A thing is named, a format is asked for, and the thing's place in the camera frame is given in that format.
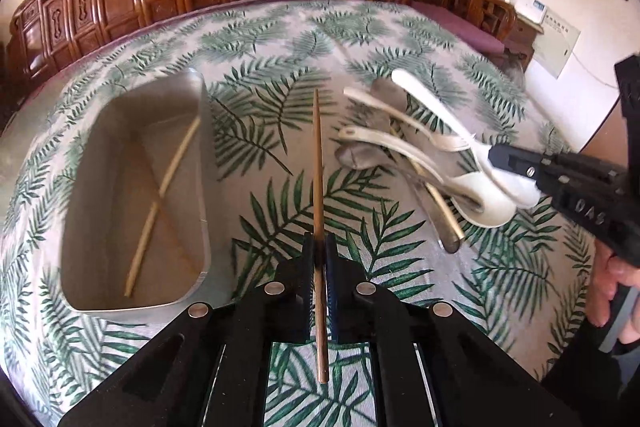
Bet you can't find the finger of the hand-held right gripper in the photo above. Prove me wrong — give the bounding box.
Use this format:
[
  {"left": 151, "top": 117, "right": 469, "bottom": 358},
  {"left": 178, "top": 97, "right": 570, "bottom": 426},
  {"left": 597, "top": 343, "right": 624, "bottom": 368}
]
[{"left": 488, "top": 144, "right": 557, "bottom": 194}]

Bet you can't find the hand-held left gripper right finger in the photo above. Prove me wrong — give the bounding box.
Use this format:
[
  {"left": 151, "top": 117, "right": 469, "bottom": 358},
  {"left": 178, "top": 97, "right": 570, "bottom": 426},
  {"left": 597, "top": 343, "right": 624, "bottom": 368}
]
[{"left": 325, "top": 233, "right": 583, "bottom": 427}]

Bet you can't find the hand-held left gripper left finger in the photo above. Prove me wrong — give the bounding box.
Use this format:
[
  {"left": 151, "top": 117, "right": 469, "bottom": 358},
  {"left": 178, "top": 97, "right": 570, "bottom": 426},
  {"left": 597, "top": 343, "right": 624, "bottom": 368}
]
[{"left": 57, "top": 232, "right": 317, "bottom": 427}]

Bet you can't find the light bamboo chopstick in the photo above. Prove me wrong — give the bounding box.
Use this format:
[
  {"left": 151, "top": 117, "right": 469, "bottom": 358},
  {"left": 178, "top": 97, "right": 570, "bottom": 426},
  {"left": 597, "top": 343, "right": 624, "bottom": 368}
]
[
  {"left": 392, "top": 124, "right": 466, "bottom": 240},
  {"left": 123, "top": 116, "right": 202, "bottom": 299}
]

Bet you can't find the white plastic spoon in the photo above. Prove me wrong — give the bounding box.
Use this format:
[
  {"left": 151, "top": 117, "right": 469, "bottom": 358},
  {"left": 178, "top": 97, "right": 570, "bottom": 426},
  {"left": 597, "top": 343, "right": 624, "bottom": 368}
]
[{"left": 391, "top": 70, "right": 540, "bottom": 208}]

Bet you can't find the brown wooden chopstick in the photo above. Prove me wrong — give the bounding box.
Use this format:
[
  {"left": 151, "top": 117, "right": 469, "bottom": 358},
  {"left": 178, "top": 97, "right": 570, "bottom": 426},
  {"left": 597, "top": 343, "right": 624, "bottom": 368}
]
[
  {"left": 312, "top": 89, "right": 329, "bottom": 384},
  {"left": 135, "top": 142, "right": 201, "bottom": 274}
]

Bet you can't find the metal tray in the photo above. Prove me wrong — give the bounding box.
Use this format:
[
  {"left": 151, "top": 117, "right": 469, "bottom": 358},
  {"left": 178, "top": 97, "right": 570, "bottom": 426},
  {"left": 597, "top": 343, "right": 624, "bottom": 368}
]
[{"left": 59, "top": 68, "right": 214, "bottom": 316}]

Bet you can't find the person's right hand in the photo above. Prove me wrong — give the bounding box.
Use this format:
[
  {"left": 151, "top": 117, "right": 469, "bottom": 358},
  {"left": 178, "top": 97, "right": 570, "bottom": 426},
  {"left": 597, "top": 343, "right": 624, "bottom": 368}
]
[{"left": 588, "top": 251, "right": 640, "bottom": 344}]

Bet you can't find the brown wooden door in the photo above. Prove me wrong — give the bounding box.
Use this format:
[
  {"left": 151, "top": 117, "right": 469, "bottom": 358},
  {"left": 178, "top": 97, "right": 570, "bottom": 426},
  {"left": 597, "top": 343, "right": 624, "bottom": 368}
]
[{"left": 580, "top": 92, "right": 626, "bottom": 154}]

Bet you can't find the small wooden side table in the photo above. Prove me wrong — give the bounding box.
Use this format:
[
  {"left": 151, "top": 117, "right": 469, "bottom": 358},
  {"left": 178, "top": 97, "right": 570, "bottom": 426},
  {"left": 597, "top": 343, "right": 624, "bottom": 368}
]
[{"left": 506, "top": 14, "right": 539, "bottom": 68}]

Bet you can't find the white electrical panel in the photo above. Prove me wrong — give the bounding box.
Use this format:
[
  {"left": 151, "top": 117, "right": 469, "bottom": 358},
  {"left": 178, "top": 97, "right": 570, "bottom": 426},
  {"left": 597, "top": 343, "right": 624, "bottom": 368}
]
[{"left": 532, "top": 9, "right": 581, "bottom": 80}]

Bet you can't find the white box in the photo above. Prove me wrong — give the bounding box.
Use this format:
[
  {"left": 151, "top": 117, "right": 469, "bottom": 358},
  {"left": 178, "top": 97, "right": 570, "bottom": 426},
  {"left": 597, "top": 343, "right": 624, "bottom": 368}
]
[{"left": 515, "top": 0, "right": 549, "bottom": 26}]

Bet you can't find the white cable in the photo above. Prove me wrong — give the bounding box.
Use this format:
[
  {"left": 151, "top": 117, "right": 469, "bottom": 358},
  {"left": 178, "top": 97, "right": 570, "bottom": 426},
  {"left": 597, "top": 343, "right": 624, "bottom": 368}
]
[{"left": 574, "top": 56, "right": 617, "bottom": 94}]

